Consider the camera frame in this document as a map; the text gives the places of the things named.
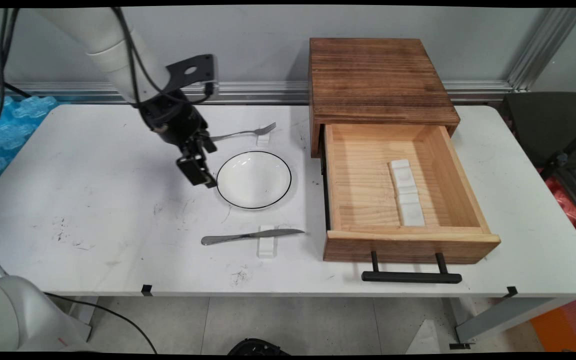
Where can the white ceramic cutlery rest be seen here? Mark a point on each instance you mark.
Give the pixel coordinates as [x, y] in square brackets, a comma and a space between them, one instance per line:
[401, 175]
[267, 248]
[263, 140]
[412, 212]

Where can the blue bubble wrap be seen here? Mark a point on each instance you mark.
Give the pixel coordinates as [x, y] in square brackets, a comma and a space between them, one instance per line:
[13, 130]

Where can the red bag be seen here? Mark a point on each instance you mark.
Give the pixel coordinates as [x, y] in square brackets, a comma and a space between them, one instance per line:
[565, 200]

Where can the white plate with black rim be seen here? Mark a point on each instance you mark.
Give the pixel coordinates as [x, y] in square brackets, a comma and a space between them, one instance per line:
[253, 180]

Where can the silver metal fork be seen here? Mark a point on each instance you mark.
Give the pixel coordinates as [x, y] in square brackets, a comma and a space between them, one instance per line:
[238, 133]

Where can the black round floor object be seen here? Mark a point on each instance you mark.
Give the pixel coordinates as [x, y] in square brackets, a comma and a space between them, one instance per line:
[255, 347]

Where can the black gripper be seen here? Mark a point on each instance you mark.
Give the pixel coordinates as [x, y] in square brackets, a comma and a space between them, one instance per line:
[173, 117]

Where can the black tape marker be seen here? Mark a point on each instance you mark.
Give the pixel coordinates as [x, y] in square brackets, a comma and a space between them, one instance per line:
[146, 289]
[512, 291]

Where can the silver serrated table knife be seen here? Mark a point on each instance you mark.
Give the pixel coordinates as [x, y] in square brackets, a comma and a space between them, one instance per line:
[233, 237]

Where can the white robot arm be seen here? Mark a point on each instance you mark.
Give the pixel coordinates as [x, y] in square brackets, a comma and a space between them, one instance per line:
[113, 50]

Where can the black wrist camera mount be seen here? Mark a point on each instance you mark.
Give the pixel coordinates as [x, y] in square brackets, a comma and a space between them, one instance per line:
[190, 70]

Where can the slanted aluminium frame post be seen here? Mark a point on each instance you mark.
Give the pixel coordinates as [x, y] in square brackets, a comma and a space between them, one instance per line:
[543, 50]

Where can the grey table leg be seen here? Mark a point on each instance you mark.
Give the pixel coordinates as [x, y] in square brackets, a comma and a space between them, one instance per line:
[498, 320]

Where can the light wooden drawer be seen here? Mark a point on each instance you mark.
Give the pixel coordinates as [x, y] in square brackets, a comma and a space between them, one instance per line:
[363, 185]

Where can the orange box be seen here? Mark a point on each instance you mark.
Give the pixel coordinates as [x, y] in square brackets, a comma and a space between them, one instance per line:
[568, 325]

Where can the dark wooden cabinet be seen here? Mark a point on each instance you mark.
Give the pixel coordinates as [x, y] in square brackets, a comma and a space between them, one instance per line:
[373, 80]

